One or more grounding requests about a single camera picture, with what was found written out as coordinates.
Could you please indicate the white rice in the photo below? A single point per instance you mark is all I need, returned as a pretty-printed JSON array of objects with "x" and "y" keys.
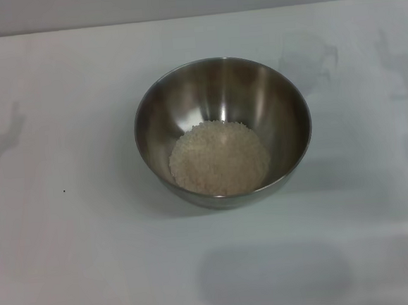
[{"x": 218, "y": 158}]

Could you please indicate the stainless steel mixing bowl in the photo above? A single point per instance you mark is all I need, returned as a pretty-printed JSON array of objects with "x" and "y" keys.
[{"x": 220, "y": 87}]

